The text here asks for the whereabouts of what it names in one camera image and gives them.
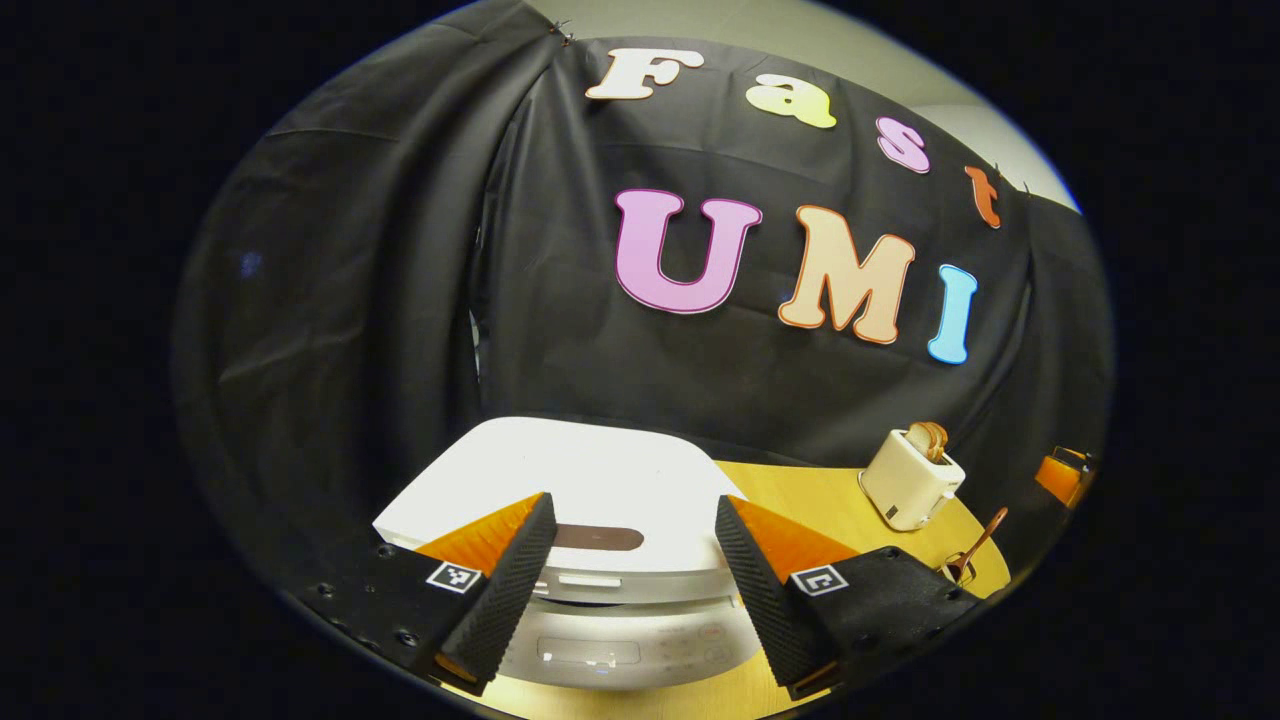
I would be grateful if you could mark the toasted bread slice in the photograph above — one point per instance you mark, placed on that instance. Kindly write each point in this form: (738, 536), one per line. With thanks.
(940, 436)
(918, 440)

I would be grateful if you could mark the brown wooden spoon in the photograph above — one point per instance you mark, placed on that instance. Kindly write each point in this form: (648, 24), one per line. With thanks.
(985, 540)

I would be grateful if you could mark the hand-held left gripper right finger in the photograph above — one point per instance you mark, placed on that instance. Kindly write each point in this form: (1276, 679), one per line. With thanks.
(765, 600)

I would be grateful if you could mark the white toaster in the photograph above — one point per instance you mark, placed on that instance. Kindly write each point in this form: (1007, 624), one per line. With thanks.
(905, 490)

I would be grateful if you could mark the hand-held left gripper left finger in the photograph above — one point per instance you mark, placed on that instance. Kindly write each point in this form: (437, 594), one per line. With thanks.
(510, 600)

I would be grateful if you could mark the black backdrop cloth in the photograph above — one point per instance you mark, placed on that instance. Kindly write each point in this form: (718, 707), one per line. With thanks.
(400, 250)

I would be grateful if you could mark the white rice cooker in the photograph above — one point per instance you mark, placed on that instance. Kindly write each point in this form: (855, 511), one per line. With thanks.
(620, 480)

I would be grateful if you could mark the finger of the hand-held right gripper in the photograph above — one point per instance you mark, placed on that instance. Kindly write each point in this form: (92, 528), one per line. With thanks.
(1080, 460)
(1060, 478)

